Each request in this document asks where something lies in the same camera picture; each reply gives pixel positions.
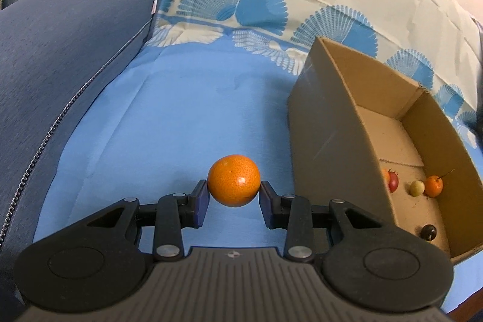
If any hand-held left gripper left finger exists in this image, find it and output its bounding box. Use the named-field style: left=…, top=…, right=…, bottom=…
left=81, top=179, right=209, bottom=261

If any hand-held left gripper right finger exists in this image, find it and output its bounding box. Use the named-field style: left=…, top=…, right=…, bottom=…
left=260, top=180, right=391, bottom=261

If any brown cardboard box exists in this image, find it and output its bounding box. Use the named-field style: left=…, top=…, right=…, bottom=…
left=287, top=36, right=483, bottom=265

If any red cherry tomato with stem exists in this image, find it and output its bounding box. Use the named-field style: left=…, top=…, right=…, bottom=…
left=387, top=169, right=400, bottom=193

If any orange kumquat with long stem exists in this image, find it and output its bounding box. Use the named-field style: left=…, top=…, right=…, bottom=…
left=425, top=168, right=456, bottom=198

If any blue fan-print cloth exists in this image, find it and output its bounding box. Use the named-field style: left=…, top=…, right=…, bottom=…
left=32, top=0, right=483, bottom=315

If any grey-blue cloth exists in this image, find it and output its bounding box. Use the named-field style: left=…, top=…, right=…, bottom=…
left=466, top=14, right=483, bottom=153

